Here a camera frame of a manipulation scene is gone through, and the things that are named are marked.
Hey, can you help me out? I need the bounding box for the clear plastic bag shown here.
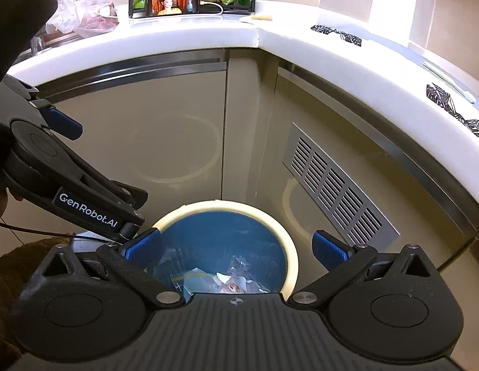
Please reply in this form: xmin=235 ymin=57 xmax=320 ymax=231
xmin=214 ymin=256 xmax=270 ymax=294

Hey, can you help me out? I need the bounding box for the blue trash bin cream rim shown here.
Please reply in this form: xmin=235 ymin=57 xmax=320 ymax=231
xmin=144 ymin=200 xmax=298 ymax=298

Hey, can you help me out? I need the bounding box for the printed clear sauce pouch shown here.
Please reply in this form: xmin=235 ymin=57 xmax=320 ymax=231
xmin=171 ymin=267 xmax=222 ymax=301

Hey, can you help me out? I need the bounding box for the pink plastic bag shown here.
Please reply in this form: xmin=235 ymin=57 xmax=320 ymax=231
xmin=45 ymin=0 xmax=119 ymax=39

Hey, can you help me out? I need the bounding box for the smartphone showing video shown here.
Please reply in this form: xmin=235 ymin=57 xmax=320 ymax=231
xmin=148 ymin=0 xmax=200 ymax=17

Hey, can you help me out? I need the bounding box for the white charging cable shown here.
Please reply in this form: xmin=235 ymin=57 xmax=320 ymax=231
xmin=200 ymin=1 xmax=225 ymax=16

